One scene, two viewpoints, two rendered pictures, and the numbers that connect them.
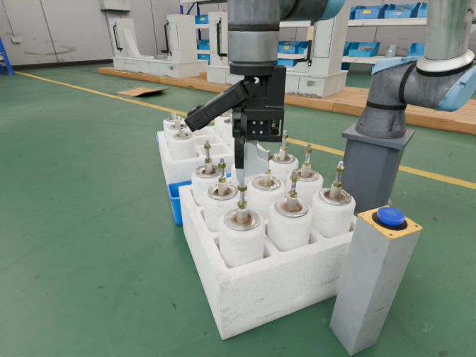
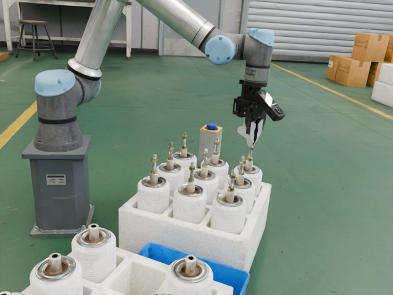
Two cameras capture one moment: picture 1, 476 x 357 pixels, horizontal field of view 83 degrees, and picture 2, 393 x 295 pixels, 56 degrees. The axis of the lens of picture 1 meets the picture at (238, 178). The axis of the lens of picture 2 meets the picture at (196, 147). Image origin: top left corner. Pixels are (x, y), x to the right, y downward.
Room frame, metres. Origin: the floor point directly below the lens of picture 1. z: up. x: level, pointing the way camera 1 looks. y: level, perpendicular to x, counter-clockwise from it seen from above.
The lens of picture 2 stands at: (1.43, 0.60, 0.75)
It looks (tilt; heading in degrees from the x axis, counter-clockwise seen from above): 21 degrees down; 221
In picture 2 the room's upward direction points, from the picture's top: 4 degrees clockwise
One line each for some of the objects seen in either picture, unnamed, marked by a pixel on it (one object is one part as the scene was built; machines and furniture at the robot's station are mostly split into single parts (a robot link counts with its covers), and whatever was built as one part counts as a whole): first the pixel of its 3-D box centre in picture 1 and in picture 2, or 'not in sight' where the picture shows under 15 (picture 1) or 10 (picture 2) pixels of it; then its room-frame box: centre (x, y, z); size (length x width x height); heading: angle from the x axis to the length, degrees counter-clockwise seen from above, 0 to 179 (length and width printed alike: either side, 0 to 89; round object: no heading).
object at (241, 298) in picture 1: (263, 232); (200, 219); (0.60, -0.07, 0.09); 0.39 x 0.39 x 0.18; 22
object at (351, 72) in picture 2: not in sight; (352, 72); (-3.16, -0.99, 0.15); 0.30 x 0.24 x 0.30; 50
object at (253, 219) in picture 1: (241, 219); (248, 169); (0.45, -0.01, 0.25); 0.08 x 0.08 x 0.01
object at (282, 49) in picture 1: (292, 47); not in sight; (5.92, -1.08, 0.36); 0.50 x 0.38 x 0.21; 141
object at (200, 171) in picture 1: (208, 171); (229, 199); (0.67, 0.08, 0.25); 0.08 x 0.08 x 0.01
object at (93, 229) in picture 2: not in sight; (93, 232); (1.04, -0.02, 0.26); 0.02 x 0.02 x 0.03
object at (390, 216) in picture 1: (389, 217); (211, 126); (0.36, -0.25, 0.32); 0.04 x 0.04 x 0.02
